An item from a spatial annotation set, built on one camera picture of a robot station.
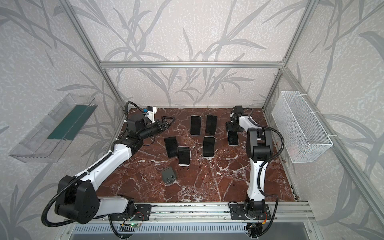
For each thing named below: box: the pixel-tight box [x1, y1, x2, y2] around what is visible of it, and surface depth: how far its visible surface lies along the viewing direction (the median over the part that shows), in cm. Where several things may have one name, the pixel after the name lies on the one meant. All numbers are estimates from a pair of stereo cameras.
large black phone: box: [227, 130, 239, 147], surface depth 103 cm
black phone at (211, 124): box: [205, 114, 218, 136], surface depth 99 cm
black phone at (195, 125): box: [190, 115, 202, 137], surface depth 98 cm
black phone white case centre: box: [177, 146, 192, 167], surface depth 90 cm
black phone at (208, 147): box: [202, 136, 216, 160], surface depth 93 cm
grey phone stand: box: [162, 166, 177, 184], surface depth 82 cm
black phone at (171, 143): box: [164, 136, 178, 158], surface depth 90 cm
